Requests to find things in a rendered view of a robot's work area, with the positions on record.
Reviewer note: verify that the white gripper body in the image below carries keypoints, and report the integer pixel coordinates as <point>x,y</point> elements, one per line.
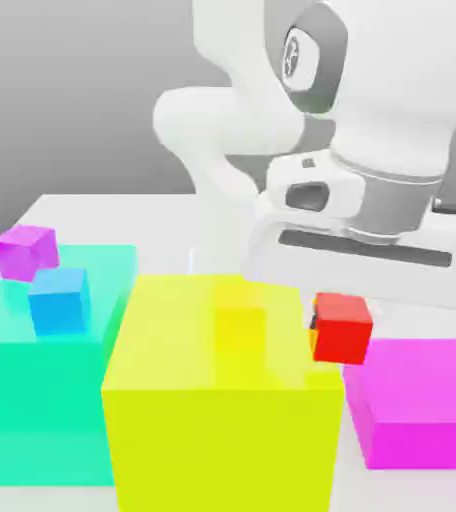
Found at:
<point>372,276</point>

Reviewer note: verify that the small red cube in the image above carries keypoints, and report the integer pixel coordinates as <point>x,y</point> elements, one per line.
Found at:
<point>342,332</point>

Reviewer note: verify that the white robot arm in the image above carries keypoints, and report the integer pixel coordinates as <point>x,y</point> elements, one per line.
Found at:
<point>392,100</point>

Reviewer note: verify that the small yellow cube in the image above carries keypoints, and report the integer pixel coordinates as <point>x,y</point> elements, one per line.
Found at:
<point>240,320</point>

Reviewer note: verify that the small blue cube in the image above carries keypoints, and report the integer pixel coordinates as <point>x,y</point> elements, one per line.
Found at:
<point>58,304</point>

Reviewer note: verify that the small purple cube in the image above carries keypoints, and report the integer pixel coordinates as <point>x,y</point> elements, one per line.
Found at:
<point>22,252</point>

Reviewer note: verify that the large magenta box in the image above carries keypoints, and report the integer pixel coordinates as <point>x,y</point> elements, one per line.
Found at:
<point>424,400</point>

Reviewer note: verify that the large yellow box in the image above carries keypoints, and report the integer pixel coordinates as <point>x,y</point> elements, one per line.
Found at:
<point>220,440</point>

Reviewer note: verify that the large teal box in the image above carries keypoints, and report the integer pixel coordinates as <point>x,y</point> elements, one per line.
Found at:
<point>32,400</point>

